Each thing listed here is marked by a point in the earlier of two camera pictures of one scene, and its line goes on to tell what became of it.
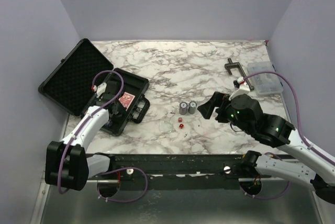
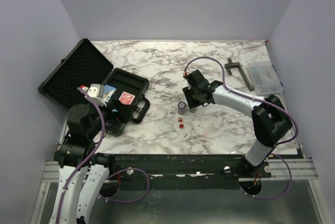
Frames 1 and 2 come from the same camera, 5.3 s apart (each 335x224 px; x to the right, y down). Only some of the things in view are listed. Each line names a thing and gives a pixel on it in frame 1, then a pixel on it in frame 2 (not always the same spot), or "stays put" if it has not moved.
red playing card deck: x=126 y=99 stays put
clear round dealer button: x=165 y=126 stays put
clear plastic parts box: x=266 y=83 stays put
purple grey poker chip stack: x=183 y=108 stays put
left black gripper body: x=121 y=110 to x=112 y=116
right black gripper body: x=226 y=114 to x=192 y=97
